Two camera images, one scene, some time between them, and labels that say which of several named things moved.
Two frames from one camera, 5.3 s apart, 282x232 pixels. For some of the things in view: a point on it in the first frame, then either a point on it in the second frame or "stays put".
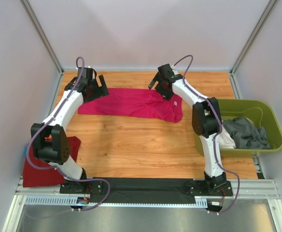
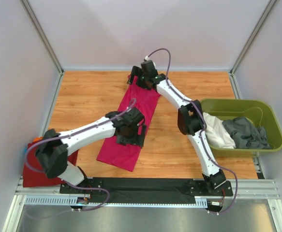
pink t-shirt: (139, 101) to (144, 100)
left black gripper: (101, 91) to (137, 139)
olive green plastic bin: (261, 112) stays put
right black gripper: (167, 94) to (138, 71)
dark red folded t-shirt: (33, 177) stays put
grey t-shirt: (245, 135) stays put
